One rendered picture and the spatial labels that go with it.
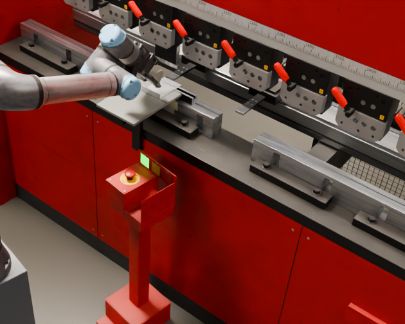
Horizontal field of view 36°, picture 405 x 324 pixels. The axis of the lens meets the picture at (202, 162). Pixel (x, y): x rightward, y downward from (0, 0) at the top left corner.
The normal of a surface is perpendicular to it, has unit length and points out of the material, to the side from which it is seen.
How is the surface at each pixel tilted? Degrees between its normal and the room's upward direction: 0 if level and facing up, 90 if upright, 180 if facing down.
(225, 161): 0
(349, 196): 90
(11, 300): 90
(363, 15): 90
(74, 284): 0
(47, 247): 0
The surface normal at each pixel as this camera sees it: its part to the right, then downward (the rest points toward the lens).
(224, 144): 0.07, -0.77
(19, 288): 0.66, 0.51
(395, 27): -0.60, 0.47
